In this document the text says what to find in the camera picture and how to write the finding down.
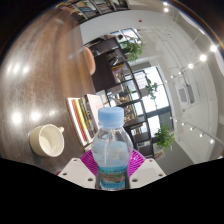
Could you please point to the cream ceramic mug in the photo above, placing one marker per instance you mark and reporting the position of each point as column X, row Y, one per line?
column 46, row 141

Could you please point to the large glass window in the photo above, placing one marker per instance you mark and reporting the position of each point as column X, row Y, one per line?
column 158, row 90

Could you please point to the ceiling spot lights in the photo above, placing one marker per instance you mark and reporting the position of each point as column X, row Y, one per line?
column 202, row 57

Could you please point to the orange chairs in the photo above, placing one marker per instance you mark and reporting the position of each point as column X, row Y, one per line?
column 90, row 60

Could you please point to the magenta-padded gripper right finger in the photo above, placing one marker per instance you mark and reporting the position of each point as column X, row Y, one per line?
column 146, row 170

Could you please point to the clear blue-capped water bottle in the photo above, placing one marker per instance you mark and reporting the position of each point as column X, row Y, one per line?
column 111, row 156

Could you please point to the tall wall bookshelf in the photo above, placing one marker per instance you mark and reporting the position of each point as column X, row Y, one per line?
column 96, row 6

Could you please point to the stack of books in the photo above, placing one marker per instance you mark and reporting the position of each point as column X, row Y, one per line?
column 81, row 120

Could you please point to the potted green plant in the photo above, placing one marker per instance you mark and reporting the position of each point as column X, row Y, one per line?
column 164, row 138
column 134, row 50
column 151, row 89

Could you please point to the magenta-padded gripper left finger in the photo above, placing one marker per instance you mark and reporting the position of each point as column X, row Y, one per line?
column 78, row 171

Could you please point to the ceiling air conditioner unit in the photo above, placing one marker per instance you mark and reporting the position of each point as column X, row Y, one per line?
column 185, row 94

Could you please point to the dark cube shelf unit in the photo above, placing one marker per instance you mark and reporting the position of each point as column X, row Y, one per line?
column 103, row 73

